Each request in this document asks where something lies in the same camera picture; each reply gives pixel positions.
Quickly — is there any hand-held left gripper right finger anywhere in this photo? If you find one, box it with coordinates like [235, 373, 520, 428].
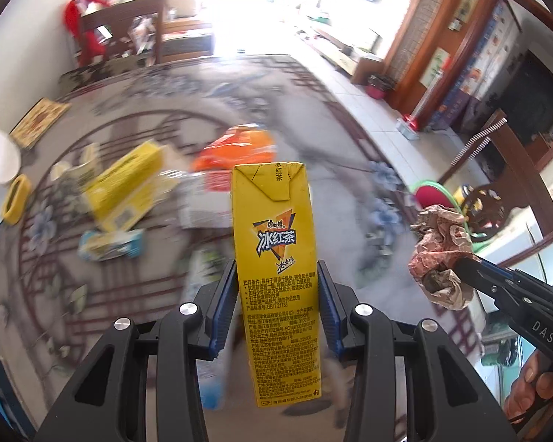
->
[317, 260, 519, 442]

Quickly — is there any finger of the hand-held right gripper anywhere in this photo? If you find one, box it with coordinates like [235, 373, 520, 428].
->
[454, 269, 512, 320]
[458, 258, 542, 305]

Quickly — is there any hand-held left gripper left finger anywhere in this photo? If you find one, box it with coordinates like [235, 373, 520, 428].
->
[32, 260, 238, 442]

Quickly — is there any yellow tea carton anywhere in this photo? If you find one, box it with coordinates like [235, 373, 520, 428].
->
[230, 162, 323, 408]

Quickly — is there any brown paper ball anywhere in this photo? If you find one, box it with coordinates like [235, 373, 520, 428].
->
[408, 203, 475, 310]

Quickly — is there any red bin with green rim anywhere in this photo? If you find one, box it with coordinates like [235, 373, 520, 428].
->
[408, 179, 462, 215]

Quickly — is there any white packet red label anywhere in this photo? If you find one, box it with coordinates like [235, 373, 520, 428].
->
[177, 170, 235, 228]

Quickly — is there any blue yellow snack packet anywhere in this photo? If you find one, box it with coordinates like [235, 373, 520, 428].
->
[77, 228, 146, 262]

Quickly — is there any orange plastic bag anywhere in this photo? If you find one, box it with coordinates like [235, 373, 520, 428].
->
[191, 124, 277, 173]

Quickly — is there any yellow medicine box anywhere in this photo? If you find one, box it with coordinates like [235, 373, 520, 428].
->
[83, 140, 185, 233]

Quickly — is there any crushed patterned paper cup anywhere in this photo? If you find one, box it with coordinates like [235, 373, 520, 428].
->
[51, 145, 102, 194]

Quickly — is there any person's right hand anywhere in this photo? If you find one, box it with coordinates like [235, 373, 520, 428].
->
[504, 350, 553, 422]

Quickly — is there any carved wooden chair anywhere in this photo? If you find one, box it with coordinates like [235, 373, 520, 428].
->
[438, 110, 553, 249]

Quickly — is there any white red floor mop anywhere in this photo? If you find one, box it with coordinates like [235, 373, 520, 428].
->
[396, 69, 443, 141]

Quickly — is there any red floor basket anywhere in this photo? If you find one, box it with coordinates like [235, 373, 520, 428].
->
[366, 74, 394, 99]

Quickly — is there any yellow plastic holder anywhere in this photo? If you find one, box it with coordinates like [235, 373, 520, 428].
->
[2, 174, 32, 225]

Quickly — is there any low television cabinet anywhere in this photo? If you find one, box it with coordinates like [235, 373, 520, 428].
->
[304, 23, 383, 86]

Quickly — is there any yellow picture book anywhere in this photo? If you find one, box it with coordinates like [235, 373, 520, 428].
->
[9, 99, 71, 150]

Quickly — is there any floral chair cushion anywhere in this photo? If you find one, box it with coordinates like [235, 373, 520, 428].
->
[58, 57, 143, 93]

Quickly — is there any wooden bench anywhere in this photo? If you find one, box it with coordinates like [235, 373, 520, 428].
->
[159, 18, 215, 63]

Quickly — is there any cardboard box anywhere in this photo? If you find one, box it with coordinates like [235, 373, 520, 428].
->
[166, 0, 199, 17]

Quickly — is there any dark wooden chair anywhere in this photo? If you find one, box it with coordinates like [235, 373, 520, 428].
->
[76, 0, 167, 67]

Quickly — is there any red bag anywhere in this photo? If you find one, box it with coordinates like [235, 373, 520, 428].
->
[65, 0, 109, 67]

